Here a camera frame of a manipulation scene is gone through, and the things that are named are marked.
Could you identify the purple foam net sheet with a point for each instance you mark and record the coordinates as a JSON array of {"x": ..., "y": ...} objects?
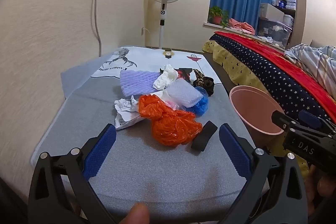
[{"x": 135, "y": 83}]

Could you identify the yellow star bed skirt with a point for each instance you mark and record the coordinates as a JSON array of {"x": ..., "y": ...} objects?
[{"x": 240, "y": 74}]

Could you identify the striped blue grey quilt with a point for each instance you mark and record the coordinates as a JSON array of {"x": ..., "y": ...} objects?
[{"x": 319, "y": 63}]

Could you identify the black rectangular block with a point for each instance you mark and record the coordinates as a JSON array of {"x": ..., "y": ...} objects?
[{"x": 201, "y": 140}]

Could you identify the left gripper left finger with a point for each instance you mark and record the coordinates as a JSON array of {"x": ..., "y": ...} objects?
[{"x": 48, "y": 201}]

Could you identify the potted green plant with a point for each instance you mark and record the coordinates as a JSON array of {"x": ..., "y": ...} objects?
[{"x": 218, "y": 16}]

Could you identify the grey storage bin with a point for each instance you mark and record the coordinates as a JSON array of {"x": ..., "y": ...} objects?
[{"x": 274, "y": 32}]

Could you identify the wooden bookshelf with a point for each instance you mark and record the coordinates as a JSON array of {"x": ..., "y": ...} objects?
[{"x": 297, "y": 10}]

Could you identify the right hand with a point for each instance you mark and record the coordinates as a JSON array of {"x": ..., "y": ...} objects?
[{"x": 317, "y": 183}]

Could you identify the orange plastic bag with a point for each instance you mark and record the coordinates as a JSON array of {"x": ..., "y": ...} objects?
[{"x": 168, "y": 127}]

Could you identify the red floral blanket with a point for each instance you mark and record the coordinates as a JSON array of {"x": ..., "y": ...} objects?
[{"x": 283, "y": 66}]

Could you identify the navy star bedsheet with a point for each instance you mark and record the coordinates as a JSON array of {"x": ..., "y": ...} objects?
[{"x": 267, "y": 74}]

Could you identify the pink plastic trash bin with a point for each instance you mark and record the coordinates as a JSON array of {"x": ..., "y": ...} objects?
[{"x": 255, "y": 109}]

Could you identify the white printed table cover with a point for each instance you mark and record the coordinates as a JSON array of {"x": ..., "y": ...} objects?
[{"x": 146, "y": 59}]

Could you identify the leopard print cloth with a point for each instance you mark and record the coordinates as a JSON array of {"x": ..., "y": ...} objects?
[{"x": 207, "y": 83}]

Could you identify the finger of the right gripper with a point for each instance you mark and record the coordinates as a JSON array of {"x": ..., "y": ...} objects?
[
  {"x": 288, "y": 124},
  {"x": 315, "y": 122}
]

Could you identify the white foam net sleeve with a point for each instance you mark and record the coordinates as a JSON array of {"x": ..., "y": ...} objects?
[{"x": 184, "y": 93}]

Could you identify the beige cardboard box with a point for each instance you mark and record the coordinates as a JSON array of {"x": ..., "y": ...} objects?
[{"x": 269, "y": 12}]

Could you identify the left hand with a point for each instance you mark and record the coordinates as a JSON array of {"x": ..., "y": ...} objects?
[{"x": 138, "y": 214}]

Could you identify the pink folded cloth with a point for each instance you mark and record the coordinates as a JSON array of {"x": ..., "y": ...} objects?
[{"x": 241, "y": 26}]

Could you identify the red black snack packet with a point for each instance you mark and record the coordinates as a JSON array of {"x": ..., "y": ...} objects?
[{"x": 180, "y": 73}]

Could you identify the blue plastic bag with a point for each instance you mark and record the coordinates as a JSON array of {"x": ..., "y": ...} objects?
[{"x": 202, "y": 105}]

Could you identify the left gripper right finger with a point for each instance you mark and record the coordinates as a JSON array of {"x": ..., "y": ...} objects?
[{"x": 274, "y": 191}]

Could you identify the printed paper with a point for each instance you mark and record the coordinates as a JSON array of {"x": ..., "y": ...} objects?
[{"x": 127, "y": 113}]

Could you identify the white tissue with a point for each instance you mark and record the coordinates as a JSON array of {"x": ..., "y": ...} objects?
[{"x": 162, "y": 82}]

